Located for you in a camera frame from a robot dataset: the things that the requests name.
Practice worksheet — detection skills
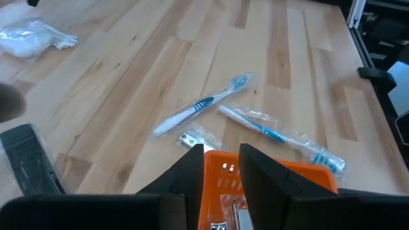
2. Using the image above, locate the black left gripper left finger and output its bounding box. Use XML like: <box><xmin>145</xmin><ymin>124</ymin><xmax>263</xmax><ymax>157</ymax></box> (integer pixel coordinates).
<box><xmin>136</xmin><ymin>142</ymin><xmax>206</xmax><ymax>230</ymax></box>

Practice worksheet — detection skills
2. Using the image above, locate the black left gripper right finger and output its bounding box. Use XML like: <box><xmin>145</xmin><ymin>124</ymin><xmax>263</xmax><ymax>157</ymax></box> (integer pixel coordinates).
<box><xmin>238</xmin><ymin>142</ymin><xmax>339</xmax><ymax>230</ymax></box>

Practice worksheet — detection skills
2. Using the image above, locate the silver nail clipper packet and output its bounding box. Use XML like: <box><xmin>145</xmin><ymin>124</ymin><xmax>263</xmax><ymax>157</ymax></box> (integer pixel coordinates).
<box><xmin>209</xmin><ymin>220</ymin><xmax>229</xmax><ymax>230</ymax></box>
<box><xmin>233</xmin><ymin>201</ymin><xmax>254</xmax><ymax>230</ymax></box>

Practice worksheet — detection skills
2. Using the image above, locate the crinkled clear packet silver clipper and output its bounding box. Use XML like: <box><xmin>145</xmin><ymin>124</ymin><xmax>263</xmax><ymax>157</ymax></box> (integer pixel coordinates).
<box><xmin>176</xmin><ymin>123</ymin><xmax>224</xmax><ymax>153</ymax></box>

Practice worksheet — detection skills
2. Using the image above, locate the bagged black comb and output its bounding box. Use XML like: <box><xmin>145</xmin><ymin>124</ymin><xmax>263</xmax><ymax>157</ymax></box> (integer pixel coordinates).
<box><xmin>0</xmin><ymin>123</ymin><xmax>67</xmax><ymax>196</ymax></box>

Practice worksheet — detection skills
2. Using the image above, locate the clear bag of cotton pads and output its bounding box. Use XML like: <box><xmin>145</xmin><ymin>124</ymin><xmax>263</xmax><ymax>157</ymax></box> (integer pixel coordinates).
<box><xmin>0</xmin><ymin>17</ymin><xmax>80</xmax><ymax>60</ymax></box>

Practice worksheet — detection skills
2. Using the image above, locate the orange slotted plastic basket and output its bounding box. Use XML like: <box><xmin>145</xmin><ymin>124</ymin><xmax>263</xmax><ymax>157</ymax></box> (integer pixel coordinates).
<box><xmin>197</xmin><ymin>149</ymin><xmax>339</xmax><ymax>230</ymax></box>

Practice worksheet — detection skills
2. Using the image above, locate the black aluminium table frame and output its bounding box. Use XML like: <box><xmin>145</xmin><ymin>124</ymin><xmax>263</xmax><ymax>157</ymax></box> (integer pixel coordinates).
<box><xmin>338</xmin><ymin>0</ymin><xmax>409</xmax><ymax>173</ymax></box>

